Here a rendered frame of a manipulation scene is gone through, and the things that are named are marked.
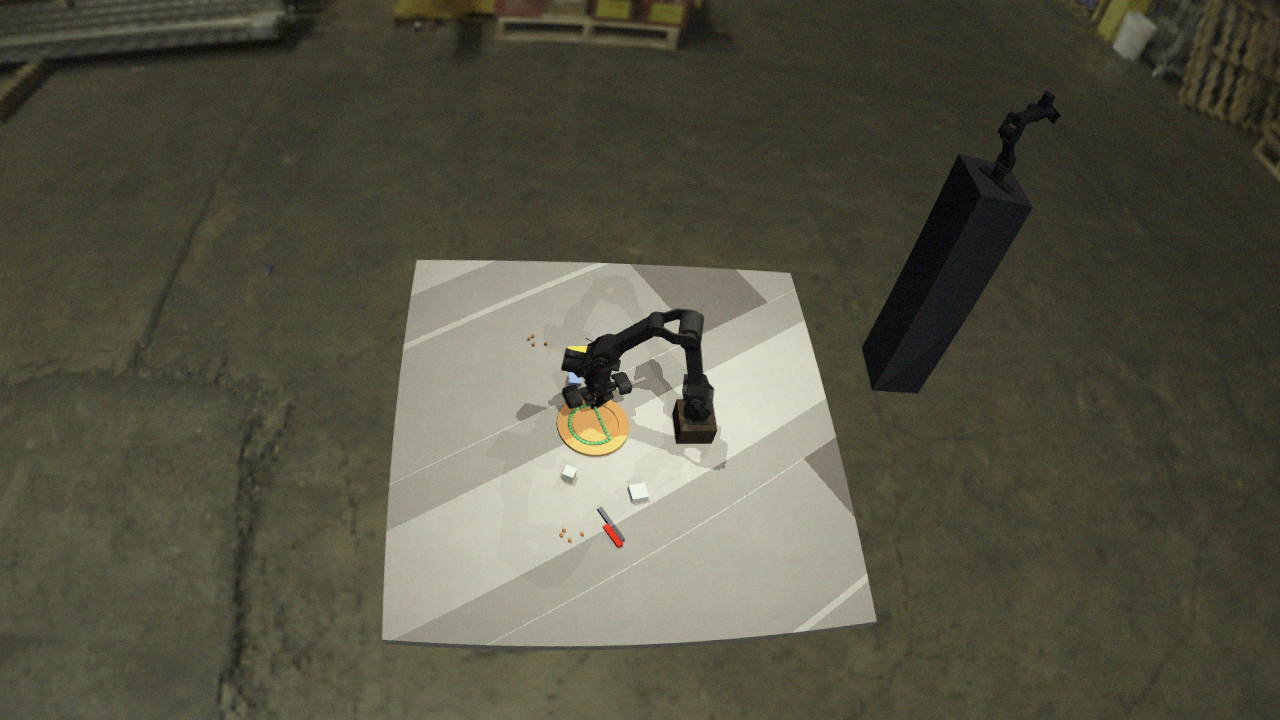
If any tan round board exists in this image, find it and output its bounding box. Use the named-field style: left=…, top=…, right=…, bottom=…
left=557, top=400, right=628, bottom=457

